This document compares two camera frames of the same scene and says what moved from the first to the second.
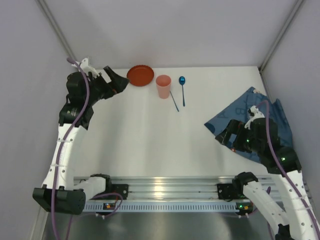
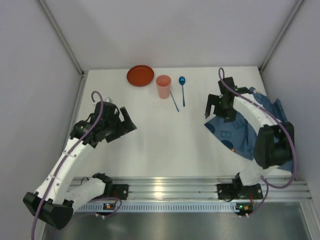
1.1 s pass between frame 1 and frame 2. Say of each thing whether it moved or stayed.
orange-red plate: stayed
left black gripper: moved
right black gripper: moved
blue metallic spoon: stayed
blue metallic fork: stayed
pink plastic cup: stayed
